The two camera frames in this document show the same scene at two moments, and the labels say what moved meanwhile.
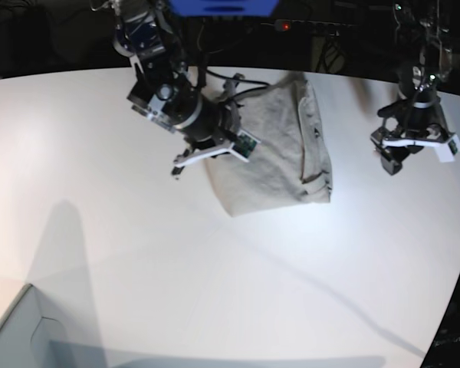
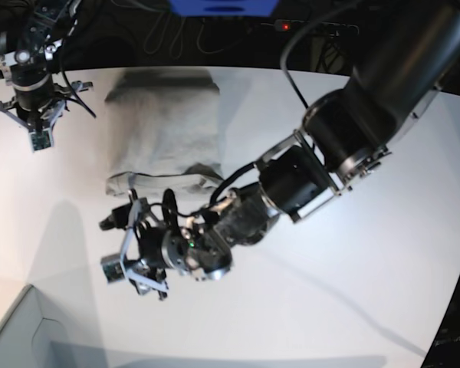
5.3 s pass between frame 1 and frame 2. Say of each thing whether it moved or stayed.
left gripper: moved
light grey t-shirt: moved
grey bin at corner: stayed
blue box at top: stayed
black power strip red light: stayed
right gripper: moved
